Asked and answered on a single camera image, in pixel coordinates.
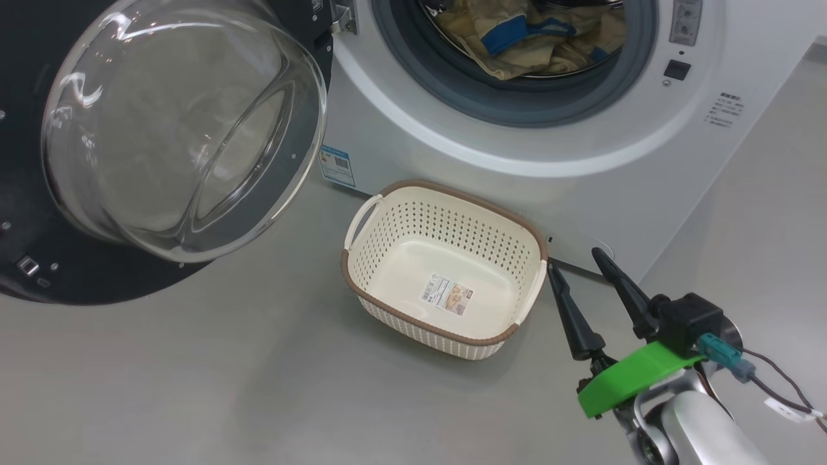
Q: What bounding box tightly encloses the right camera cable teal plug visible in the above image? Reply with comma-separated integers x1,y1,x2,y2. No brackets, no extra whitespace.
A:
698,333,827,433

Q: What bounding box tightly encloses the black printed warning text label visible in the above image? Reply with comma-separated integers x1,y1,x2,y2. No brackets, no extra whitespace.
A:
704,92,745,128

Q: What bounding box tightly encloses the yellow cloth with blue trim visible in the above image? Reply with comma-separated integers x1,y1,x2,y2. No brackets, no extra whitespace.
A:
420,0,629,79

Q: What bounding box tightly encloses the grey QR code label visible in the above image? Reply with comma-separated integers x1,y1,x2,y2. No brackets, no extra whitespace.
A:
669,0,703,47

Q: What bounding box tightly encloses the blue energy label sticker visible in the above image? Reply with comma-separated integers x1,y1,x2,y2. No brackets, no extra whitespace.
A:
320,145,356,188

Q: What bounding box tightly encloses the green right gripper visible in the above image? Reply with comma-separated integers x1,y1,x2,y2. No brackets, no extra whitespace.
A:
547,247,706,419

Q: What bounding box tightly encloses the product label sticker in basket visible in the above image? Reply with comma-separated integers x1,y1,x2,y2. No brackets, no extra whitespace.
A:
420,274,476,317

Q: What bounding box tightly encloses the cream perforated laundry basket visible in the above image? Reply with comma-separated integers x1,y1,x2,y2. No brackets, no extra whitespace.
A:
340,180,550,361

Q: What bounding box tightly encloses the white tag on right cable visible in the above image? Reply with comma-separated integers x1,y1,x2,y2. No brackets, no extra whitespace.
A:
764,397,824,424

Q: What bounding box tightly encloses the round glass washing machine door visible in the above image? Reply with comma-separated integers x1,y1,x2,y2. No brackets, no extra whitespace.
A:
0,0,333,305

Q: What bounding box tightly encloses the white front-load washing machine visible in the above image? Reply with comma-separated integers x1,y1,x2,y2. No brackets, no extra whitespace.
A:
309,0,827,282

